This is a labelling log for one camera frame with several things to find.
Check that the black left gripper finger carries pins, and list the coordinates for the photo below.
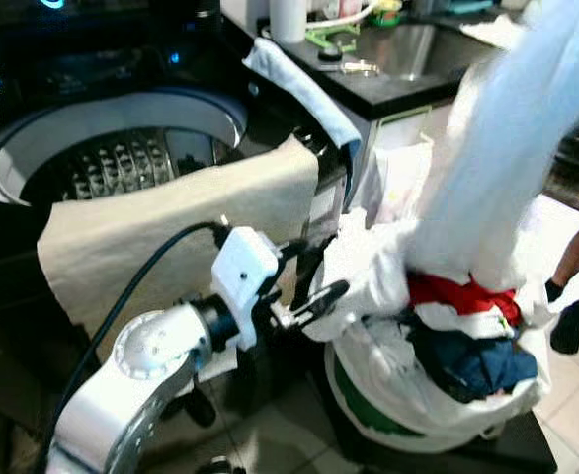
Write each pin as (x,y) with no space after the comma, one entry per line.
(309,253)
(319,301)

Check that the large white garment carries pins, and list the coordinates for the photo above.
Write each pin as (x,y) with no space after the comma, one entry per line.
(507,148)

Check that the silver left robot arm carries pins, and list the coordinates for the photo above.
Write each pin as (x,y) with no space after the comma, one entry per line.
(141,365)

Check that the black top-load washing machine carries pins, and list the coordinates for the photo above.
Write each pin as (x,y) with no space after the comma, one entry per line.
(33,59)

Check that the white green laundry basket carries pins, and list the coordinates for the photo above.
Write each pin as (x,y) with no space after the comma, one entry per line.
(378,395)

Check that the plastic bag on green holder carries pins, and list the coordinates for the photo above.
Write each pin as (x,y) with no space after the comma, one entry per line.
(398,183)

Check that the red garment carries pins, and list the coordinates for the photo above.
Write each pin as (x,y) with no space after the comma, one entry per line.
(457,293)

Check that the beige towel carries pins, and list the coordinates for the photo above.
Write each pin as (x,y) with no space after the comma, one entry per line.
(171,207)

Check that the white garment with coloured trim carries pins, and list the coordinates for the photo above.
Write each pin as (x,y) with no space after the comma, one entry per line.
(462,321)

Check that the light blue white cloth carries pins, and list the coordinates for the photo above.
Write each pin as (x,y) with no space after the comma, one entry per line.
(299,84)

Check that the blue denim garment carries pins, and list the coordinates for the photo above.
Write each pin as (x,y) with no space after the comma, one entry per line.
(477,365)

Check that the black-topped white sink cabinet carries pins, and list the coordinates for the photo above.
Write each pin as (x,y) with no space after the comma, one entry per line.
(398,91)

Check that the scissors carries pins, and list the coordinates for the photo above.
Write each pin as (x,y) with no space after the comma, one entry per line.
(354,67)

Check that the steel washer drum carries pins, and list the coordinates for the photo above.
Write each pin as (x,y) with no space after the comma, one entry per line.
(122,163)

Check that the green plastic hanger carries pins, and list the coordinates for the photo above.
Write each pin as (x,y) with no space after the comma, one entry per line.
(331,39)

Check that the steel sink basin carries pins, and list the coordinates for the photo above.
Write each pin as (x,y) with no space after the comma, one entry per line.
(418,54)

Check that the white cylinder roll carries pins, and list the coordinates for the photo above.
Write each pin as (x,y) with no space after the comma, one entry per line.
(288,20)

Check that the person's leg with black sock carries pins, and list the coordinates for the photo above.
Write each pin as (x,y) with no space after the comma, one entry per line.
(568,331)
(578,259)

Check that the green cup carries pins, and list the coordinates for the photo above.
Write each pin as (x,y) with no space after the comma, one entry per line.
(388,12)

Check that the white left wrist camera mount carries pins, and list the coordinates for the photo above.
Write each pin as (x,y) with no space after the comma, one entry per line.
(242,267)

